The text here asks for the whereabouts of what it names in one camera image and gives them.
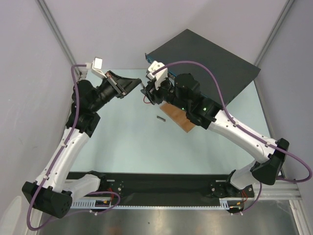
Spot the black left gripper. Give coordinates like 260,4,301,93
89,70,141,112

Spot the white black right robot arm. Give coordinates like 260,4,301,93
142,72,290,197

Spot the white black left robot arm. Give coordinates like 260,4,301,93
22,71,142,218

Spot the wooden base board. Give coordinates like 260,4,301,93
160,102,195,133

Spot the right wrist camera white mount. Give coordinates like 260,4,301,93
146,61,168,90

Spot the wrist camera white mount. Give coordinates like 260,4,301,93
80,57,107,80
146,61,168,90

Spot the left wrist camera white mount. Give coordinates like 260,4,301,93
80,57,107,80

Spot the blue black network switch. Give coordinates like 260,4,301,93
145,29,260,105

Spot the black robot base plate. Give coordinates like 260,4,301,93
66,171,255,207

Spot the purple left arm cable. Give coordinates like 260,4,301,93
26,64,121,231

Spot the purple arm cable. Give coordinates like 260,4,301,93
151,60,313,216
26,64,121,231

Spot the aluminium frame post left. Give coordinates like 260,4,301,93
35,0,76,66

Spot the aluminium frame post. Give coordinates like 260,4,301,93
35,0,76,66
254,0,296,67

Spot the grey slotted cable duct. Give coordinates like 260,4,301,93
70,198,244,210

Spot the aluminium frame post right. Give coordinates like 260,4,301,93
254,0,296,67

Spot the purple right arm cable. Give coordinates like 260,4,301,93
151,60,313,216

